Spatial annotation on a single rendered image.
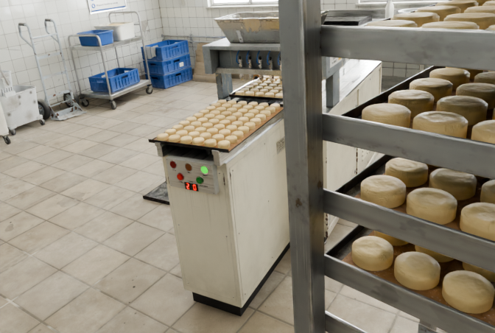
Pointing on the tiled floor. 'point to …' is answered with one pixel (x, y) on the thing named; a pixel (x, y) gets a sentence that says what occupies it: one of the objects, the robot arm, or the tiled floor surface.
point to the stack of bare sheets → (158, 194)
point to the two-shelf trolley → (105, 66)
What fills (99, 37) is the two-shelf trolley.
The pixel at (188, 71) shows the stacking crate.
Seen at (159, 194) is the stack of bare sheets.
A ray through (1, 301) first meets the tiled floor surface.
